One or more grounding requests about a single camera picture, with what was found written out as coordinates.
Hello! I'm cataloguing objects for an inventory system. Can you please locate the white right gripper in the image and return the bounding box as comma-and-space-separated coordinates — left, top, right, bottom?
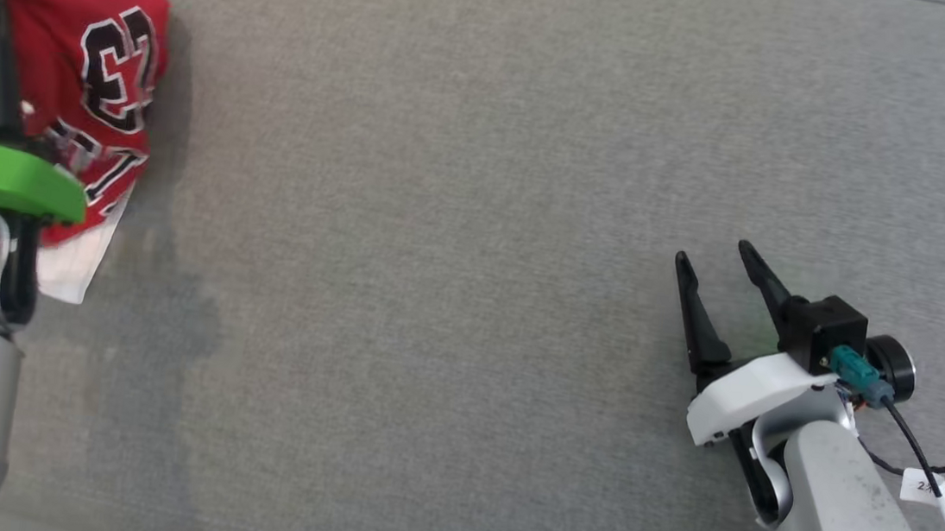
653, 233, 852, 502

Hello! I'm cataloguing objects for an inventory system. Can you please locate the red jersey with number print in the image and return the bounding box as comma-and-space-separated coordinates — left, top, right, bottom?
0, 0, 174, 311

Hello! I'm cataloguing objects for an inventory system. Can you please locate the teal cable connector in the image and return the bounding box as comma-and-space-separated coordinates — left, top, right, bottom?
824, 344, 899, 410

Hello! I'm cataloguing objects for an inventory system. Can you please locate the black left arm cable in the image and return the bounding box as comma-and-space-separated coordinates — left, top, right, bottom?
0, 212, 47, 330

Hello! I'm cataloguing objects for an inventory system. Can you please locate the white cable label tag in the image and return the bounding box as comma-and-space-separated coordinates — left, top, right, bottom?
896, 466, 945, 528

